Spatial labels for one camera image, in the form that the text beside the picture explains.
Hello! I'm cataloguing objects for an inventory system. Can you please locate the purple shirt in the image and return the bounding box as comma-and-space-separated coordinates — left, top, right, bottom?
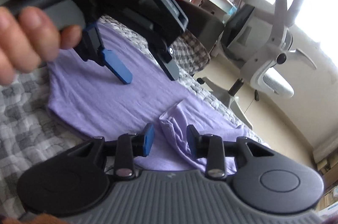
46, 20, 270, 174

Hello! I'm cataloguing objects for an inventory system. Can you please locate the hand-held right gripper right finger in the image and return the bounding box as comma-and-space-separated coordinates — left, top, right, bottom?
186, 124, 275, 179

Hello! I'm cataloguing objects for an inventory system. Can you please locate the grey checked quilted blanket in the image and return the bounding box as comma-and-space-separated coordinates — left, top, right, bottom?
0, 15, 270, 219

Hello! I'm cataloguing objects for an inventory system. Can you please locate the light blue bag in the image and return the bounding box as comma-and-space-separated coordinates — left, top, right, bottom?
223, 6, 238, 23

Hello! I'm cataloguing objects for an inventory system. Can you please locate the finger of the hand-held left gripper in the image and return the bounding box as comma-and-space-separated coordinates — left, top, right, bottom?
146, 36, 180, 82
75, 22, 133, 86

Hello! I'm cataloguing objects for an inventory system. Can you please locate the person's right hand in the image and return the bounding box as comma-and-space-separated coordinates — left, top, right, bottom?
0, 214, 64, 224

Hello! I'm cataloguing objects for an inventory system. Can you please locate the person's left hand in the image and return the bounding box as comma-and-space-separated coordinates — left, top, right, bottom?
0, 0, 82, 85

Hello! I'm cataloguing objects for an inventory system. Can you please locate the white office chair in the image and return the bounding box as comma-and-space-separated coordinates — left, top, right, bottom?
197, 0, 317, 129

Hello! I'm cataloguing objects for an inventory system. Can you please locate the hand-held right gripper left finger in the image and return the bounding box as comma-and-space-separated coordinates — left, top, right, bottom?
67, 123, 155, 179

